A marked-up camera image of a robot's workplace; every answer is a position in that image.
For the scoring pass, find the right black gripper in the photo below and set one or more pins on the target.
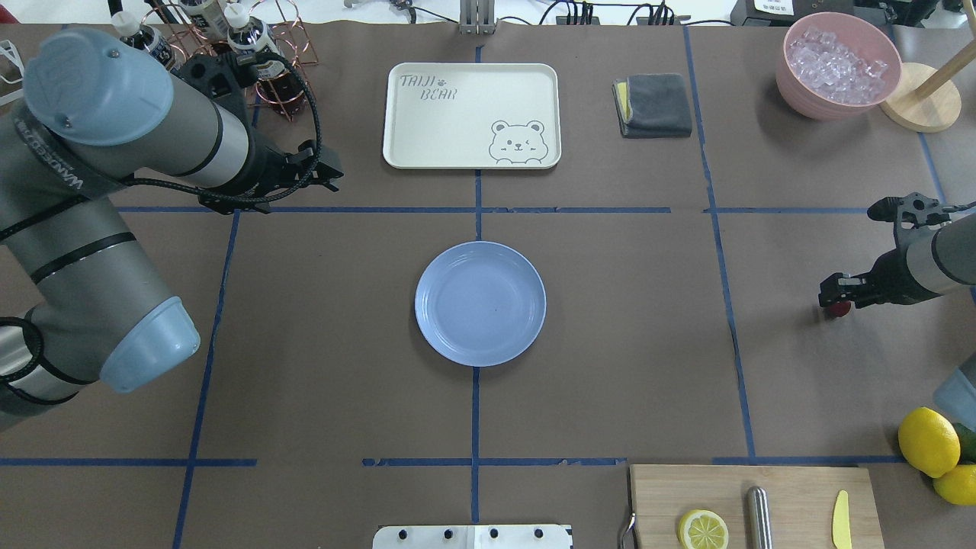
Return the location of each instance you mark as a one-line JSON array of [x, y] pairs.
[[889, 275]]

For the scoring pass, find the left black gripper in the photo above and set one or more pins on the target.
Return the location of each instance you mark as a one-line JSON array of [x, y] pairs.
[[266, 171]]

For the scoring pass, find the red strawberry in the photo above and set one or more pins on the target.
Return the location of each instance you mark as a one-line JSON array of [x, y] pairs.
[[839, 309]]

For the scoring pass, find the blue round plate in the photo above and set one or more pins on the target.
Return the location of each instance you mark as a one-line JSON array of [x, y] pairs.
[[480, 304]]

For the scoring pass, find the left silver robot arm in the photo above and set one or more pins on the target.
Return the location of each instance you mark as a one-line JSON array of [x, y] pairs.
[[97, 117]]

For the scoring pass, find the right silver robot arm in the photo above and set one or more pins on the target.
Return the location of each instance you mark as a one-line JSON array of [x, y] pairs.
[[968, 248]]

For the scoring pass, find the dark drink bottle middle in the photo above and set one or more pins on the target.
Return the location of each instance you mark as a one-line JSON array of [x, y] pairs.
[[255, 46]]

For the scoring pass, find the dark drink bottle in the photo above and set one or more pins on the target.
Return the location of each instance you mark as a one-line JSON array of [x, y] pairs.
[[133, 32], [255, 46], [207, 17]]

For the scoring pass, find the cream bear tray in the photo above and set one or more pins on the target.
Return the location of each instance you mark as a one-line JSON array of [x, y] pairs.
[[502, 116]]

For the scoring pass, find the dark drink bottle back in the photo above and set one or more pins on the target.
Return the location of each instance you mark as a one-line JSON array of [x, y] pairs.
[[207, 17]]

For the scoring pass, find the yellow lemon near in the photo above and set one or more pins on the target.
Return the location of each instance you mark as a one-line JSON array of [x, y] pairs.
[[928, 442]]

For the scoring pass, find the yellow lemon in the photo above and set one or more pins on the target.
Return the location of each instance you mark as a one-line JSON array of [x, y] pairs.
[[957, 486], [928, 442]]

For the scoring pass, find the green lime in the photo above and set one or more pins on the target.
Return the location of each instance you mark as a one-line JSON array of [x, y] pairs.
[[967, 440]]

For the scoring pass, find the dark drink bottle front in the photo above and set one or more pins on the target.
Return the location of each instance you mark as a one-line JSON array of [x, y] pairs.
[[133, 32]]

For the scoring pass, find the wooden stand with paper bag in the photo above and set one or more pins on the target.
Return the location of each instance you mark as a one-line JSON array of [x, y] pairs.
[[925, 99]]

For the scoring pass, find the wooden cutting board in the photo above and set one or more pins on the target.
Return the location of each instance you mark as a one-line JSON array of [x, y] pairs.
[[799, 503]]

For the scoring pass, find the pink bowl of ice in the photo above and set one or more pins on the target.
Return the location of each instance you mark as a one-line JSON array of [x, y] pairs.
[[834, 66]]

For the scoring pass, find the yellow lemon far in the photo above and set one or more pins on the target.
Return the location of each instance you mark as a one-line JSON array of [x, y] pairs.
[[957, 486]]

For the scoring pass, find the yellow plastic knife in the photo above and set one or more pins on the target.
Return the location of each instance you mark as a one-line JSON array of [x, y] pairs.
[[841, 527]]

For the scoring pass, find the grey folded cloth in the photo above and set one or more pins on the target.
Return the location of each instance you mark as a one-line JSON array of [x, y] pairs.
[[652, 106]]

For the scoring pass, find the lemon half slice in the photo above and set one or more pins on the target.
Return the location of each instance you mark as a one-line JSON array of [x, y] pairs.
[[702, 528]]

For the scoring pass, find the white cup rack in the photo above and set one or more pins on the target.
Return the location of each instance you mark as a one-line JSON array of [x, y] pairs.
[[12, 73]]

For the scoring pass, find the copper wire bottle rack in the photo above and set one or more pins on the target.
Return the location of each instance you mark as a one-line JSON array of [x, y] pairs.
[[282, 17]]

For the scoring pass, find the aluminium frame post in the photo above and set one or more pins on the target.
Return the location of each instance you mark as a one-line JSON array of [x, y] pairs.
[[477, 17]]

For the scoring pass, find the silver black-capped knife handle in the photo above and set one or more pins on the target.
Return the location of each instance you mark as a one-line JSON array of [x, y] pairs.
[[758, 512]]

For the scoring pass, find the white camera mast base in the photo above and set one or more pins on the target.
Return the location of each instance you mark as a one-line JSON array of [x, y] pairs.
[[475, 536]]

